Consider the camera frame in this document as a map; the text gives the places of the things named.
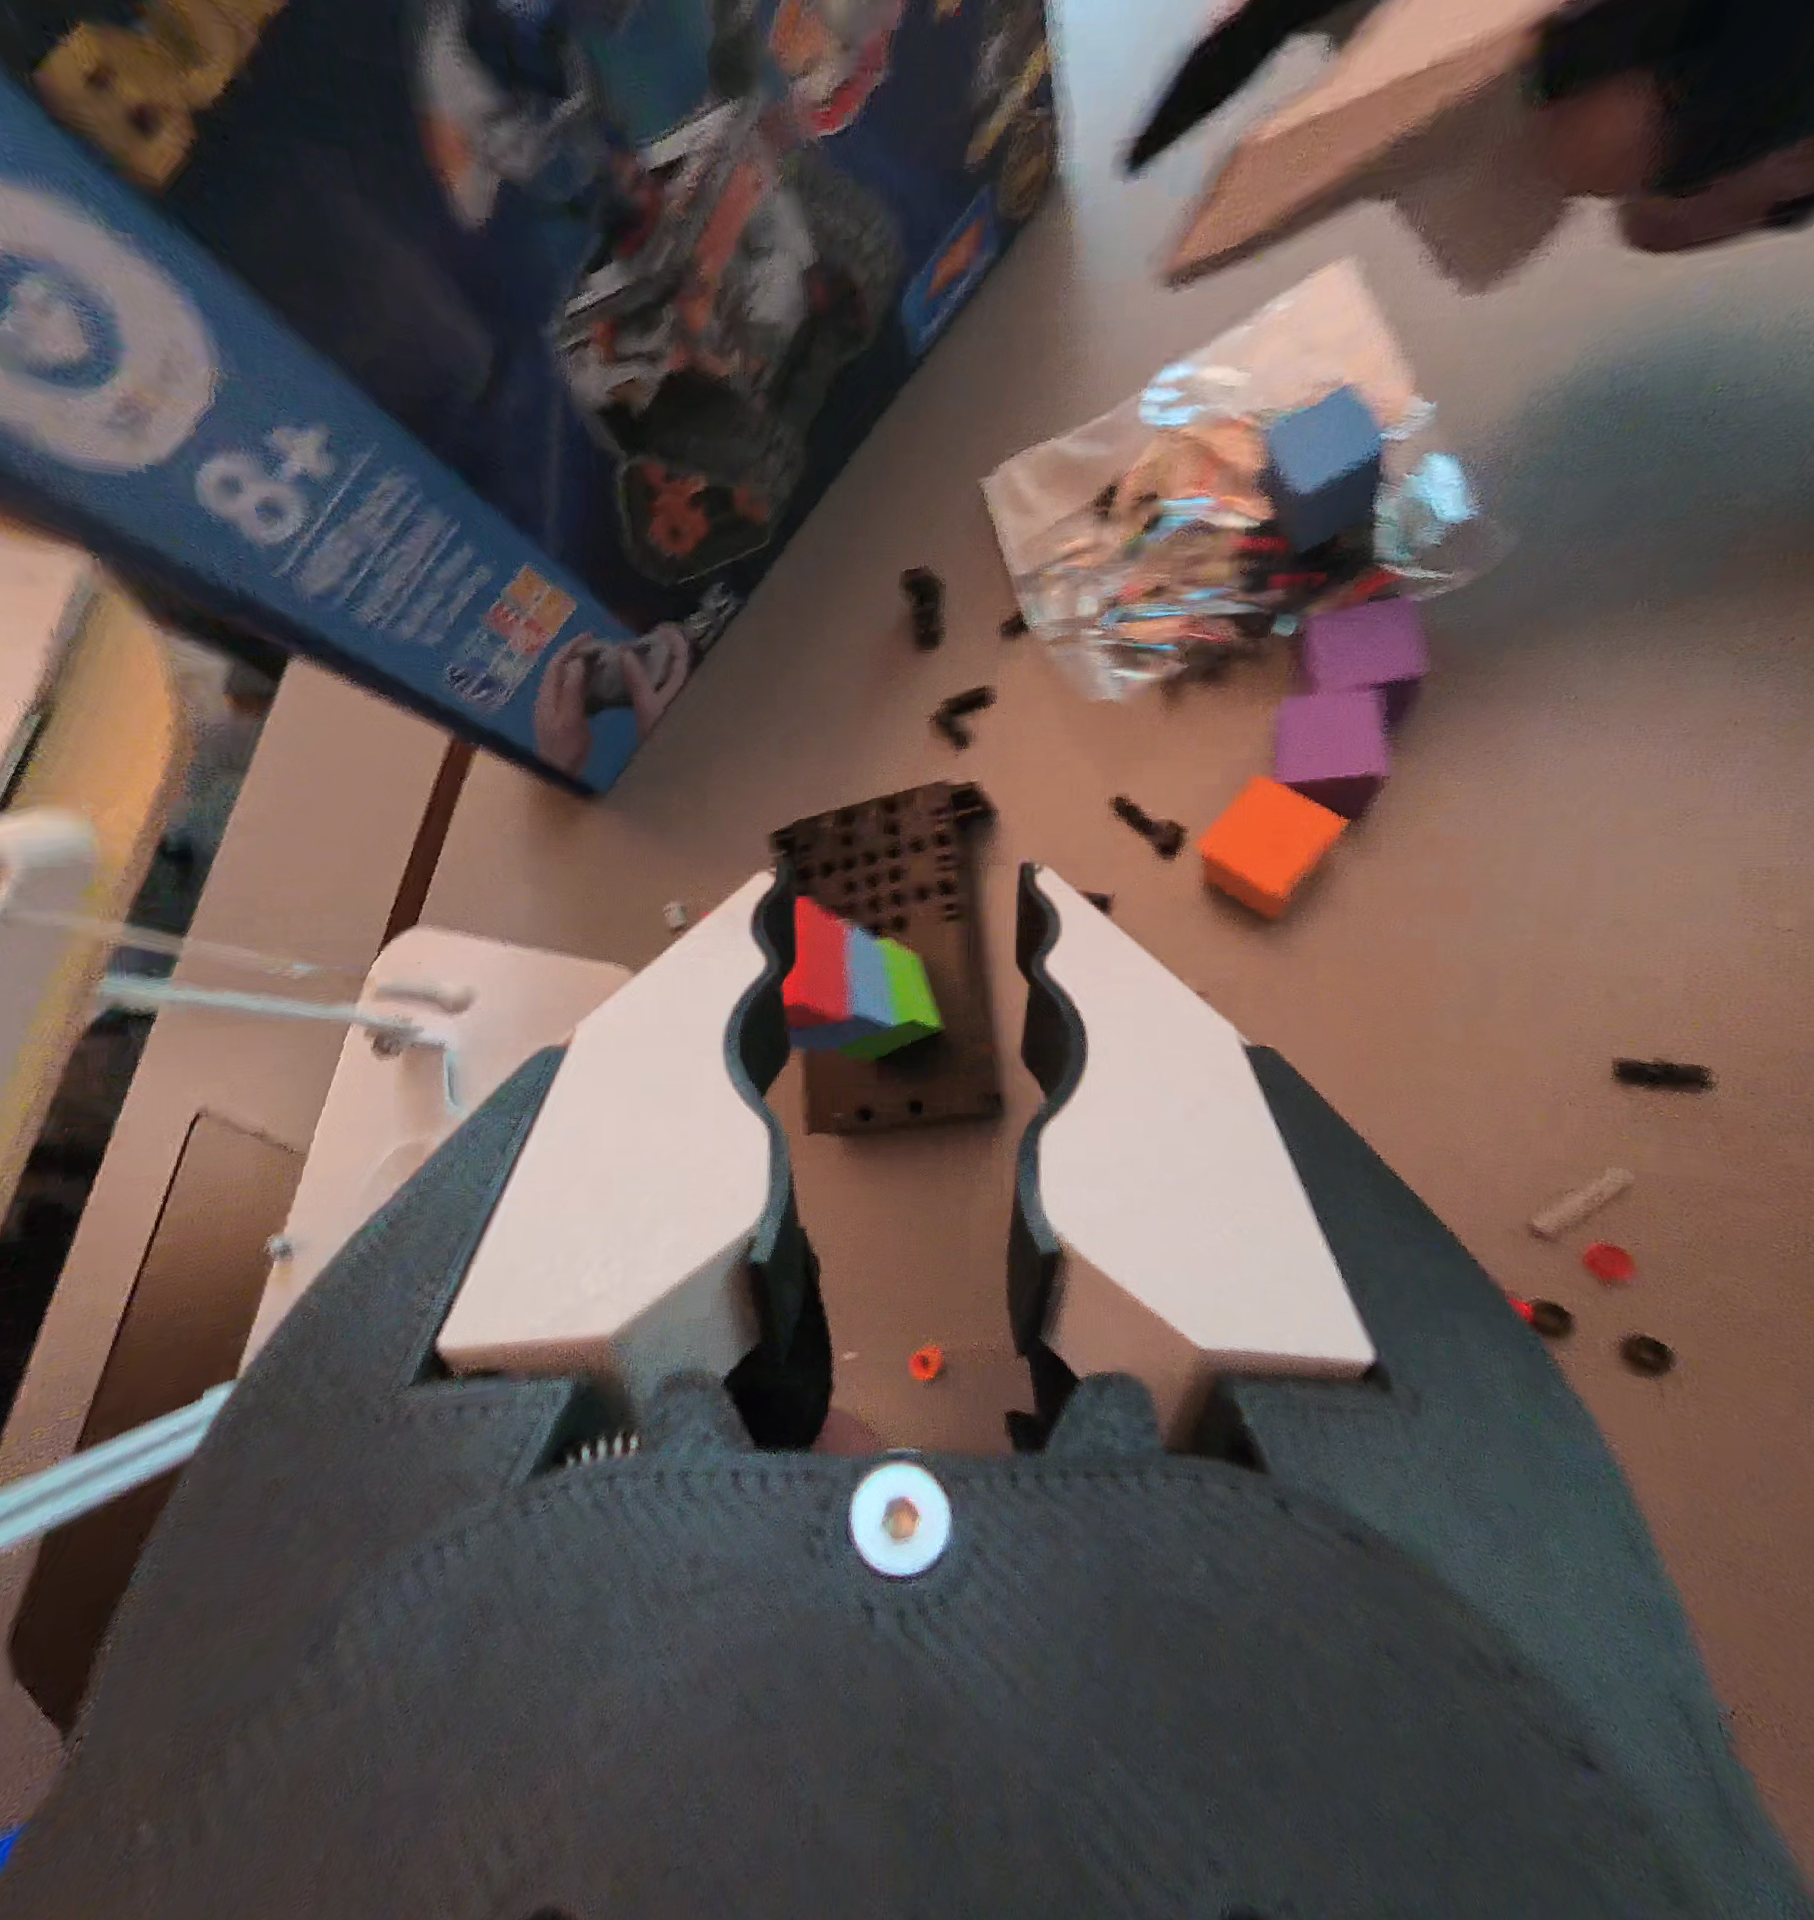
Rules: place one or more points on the white booklet stand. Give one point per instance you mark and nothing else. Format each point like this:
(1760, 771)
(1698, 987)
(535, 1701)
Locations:
(459, 1021)

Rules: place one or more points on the green foam cube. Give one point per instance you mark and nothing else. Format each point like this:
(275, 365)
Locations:
(899, 998)

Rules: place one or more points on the orange foam cube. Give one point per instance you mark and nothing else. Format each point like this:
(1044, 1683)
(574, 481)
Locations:
(1267, 850)

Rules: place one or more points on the black double connector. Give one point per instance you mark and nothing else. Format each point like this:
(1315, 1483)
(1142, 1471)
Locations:
(1662, 1074)

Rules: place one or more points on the black connector piece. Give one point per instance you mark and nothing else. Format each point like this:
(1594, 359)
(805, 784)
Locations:
(1149, 827)
(924, 608)

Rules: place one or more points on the blue robot kit box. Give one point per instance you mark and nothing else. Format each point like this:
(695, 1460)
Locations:
(398, 300)

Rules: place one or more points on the black bush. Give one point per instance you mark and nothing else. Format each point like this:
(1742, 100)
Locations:
(1647, 1355)
(1550, 1319)

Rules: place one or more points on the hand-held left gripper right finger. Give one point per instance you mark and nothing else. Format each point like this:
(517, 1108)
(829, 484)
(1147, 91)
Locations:
(1206, 1200)

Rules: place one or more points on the red foam cube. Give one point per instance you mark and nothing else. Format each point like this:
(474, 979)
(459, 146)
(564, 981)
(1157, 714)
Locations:
(814, 960)

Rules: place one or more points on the red round stud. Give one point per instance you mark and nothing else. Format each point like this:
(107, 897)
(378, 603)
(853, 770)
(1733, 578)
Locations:
(1608, 1262)

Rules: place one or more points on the clear plastic parts bag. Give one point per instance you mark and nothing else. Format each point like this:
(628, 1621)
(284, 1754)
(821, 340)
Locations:
(1149, 511)

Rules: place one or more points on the purple foam cube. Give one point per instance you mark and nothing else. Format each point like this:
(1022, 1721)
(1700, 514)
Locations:
(1328, 752)
(1366, 653)

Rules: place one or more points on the small orange bush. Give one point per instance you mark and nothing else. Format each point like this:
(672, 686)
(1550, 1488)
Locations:
(924, 1364)

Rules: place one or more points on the grey axle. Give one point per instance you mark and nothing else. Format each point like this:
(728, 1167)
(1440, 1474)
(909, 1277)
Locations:
(1583, 1204)

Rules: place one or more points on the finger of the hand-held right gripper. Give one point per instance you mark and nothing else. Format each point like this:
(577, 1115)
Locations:
(1223, 76)
(1343, 134)

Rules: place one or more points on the black perforated building plate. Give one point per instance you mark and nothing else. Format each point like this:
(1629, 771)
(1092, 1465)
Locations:
(908, 855)

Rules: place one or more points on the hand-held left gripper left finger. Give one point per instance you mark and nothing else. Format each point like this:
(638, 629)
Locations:
(606, 1200)

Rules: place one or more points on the blue foam cube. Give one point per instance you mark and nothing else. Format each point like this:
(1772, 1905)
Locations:
(859, 983)
(1319, 459)

